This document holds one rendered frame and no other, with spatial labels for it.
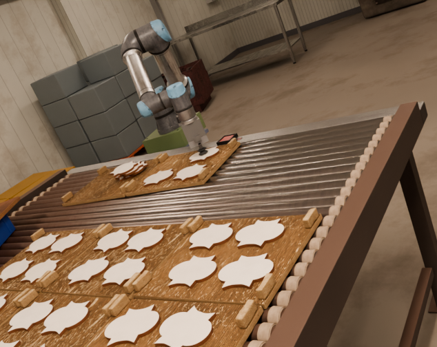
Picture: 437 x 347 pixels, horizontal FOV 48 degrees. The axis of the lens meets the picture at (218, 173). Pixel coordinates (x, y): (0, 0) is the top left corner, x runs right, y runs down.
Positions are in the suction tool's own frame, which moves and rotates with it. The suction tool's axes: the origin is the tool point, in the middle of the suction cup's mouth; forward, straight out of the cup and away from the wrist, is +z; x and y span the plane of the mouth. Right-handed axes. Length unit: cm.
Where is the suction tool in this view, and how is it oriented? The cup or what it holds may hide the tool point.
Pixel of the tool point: (203, 152)
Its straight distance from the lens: 213.4
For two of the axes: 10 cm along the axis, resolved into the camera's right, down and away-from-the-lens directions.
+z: 3.7, 8.7, 3.3
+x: -1.5, -3.0, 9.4
